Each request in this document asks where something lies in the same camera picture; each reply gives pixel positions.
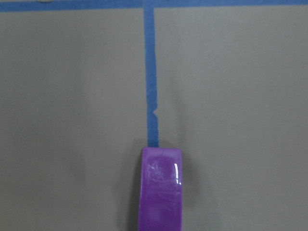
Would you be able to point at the purple trapezoid block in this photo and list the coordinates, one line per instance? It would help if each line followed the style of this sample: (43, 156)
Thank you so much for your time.
(160, 203)

